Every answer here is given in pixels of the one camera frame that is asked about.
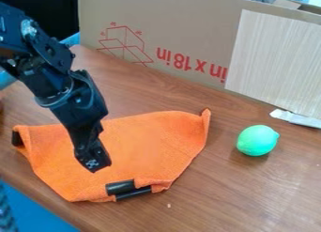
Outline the wood grain board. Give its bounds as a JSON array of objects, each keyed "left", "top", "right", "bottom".
[{"left": 224, "top": 8, "right": 321, "bottom": 121}]

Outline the green toy lime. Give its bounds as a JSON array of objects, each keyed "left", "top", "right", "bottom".
[{"left": 236, "top": 124, "right": 282, "bottom": 158}]

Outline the white paper scrap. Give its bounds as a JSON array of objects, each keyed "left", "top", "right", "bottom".
[{"left": 267, "top": 108, "right": 321, "bottom": 130}]

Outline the cardboard box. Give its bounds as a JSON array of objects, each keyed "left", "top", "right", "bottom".
[{"left": 76, "top": 0, "right": 321, "bottom": 92}]

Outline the orange cloth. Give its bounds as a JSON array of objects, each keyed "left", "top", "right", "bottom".
[{"left": 9, "top": 107, "right": 212, "bottom": 203}]

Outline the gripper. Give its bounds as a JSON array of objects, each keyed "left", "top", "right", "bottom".
[{"left": 50, "top": 70, "right": 114, "bottom": 174}]

